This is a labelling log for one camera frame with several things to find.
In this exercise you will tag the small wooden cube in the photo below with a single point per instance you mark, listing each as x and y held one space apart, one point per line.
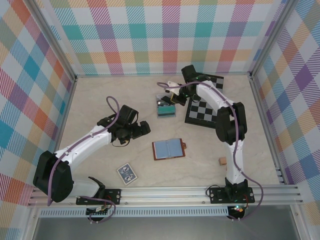
222 161

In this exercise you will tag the controller board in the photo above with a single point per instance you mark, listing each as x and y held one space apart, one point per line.
237 209
100 209

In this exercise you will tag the aluminium back rail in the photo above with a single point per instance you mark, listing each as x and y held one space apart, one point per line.
125 75

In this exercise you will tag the aluminium frame post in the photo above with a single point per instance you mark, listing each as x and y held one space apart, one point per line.
56 42
271 37

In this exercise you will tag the aluminium side rail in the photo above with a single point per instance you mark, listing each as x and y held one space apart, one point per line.
263 112
65 117

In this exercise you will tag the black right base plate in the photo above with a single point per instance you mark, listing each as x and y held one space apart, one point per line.
217 196

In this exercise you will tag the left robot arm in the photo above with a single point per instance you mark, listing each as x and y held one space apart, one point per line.
80 147

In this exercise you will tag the brown leather card holder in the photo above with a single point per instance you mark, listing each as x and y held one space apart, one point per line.
167 150

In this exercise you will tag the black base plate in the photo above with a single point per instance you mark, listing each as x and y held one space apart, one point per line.
217 196
113 196

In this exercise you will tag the black speckled card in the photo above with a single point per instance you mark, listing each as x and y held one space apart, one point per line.
162 102

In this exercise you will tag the clear plastic card tray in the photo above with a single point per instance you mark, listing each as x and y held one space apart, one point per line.
167 113

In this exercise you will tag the black grey chessboard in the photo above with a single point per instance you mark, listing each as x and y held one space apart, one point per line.
200 112

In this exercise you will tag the left controller board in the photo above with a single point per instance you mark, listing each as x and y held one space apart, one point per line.
100 209

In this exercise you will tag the aluminium front rail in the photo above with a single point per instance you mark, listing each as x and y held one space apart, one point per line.
162 196

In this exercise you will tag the blue playing card deck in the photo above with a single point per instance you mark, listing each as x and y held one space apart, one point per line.
127 174

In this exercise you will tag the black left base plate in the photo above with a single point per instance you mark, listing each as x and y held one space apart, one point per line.
113 196

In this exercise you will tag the teal card with dark stripe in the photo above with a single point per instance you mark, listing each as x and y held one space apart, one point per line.
167 110

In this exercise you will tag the right controller board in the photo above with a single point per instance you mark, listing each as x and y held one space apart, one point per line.
237 209

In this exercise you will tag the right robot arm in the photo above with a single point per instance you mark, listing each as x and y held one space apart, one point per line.
231 125

